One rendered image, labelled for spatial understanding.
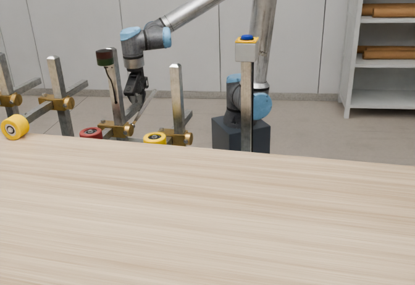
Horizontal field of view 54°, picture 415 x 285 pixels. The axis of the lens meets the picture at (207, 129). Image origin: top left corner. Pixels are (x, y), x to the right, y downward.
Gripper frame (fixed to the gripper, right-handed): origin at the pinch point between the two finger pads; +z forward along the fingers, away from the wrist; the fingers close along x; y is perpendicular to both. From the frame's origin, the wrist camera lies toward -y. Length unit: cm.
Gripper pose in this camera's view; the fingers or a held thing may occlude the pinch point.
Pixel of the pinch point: (138, 109)
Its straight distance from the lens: 191.7
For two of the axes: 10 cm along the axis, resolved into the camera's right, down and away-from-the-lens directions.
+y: 2.5, -4.5, 8.6
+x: -9.7, -0.8, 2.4
